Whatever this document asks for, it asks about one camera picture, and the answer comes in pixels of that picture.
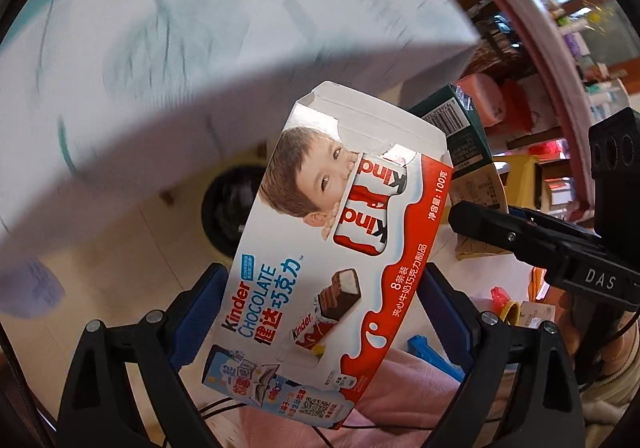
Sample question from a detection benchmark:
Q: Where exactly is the shelf of goods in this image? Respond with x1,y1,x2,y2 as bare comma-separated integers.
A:
540,0,631,119

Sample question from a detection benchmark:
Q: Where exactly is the person's right forearm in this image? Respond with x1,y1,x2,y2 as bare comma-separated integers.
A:
580,323,640,429

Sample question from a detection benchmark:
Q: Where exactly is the pink door frame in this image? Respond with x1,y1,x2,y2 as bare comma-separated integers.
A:
450,0,596,209

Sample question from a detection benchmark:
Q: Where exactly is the red plastic bag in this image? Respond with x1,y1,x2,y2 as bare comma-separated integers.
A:
500,80,533,129

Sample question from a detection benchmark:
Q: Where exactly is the yellow carton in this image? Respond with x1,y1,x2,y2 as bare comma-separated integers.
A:
505,155,538,209

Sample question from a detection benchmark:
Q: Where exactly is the yellow plastic ring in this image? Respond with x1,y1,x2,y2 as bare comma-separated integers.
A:
490,287,523,326

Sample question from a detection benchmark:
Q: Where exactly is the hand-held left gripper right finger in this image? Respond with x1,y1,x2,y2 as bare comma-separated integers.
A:
420,262,586,448

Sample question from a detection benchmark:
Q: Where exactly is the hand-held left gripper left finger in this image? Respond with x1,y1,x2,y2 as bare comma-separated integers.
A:
59,262,231,448

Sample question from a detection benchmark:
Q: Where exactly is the pink plastic bag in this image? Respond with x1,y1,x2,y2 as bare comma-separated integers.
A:
457,73,503,126

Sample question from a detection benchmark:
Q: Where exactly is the white chocolate box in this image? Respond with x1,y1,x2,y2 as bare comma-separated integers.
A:
201,80,455,431

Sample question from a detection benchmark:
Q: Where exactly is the thin black cable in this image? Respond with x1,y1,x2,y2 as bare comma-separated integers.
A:
199,398,501,448

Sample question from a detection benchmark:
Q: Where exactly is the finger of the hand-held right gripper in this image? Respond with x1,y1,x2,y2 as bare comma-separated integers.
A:
447,200,576,275
507,208,601,245

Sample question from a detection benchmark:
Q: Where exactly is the blue plastic item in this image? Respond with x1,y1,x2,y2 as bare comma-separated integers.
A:
406,335,466,383

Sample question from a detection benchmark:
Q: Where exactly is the person's left leg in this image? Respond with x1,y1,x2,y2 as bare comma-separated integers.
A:
280,348,481,448

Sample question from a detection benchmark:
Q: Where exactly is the person's right hand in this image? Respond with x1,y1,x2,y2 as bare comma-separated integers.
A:
557,292,585,369

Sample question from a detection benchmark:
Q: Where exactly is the yellow rimmed trash bin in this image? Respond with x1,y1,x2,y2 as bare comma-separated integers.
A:
201,167,266,259

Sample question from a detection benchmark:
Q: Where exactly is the white printed tablecloth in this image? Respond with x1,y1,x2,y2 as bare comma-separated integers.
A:
0,0,483,319

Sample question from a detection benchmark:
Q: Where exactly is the dark green carton box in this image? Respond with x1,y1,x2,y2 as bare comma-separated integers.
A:
407,83,516,261

